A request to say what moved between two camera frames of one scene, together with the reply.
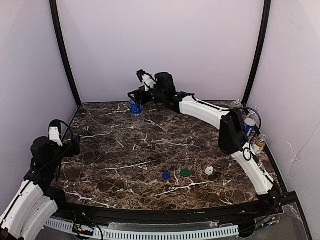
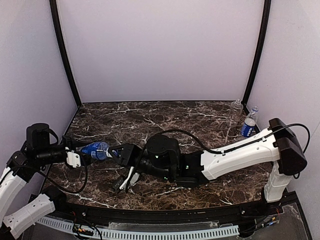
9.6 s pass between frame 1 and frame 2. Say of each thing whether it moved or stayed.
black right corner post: stayed
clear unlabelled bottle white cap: stayed
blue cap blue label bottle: stayed
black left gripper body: moved
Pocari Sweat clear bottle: moved
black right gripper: moved
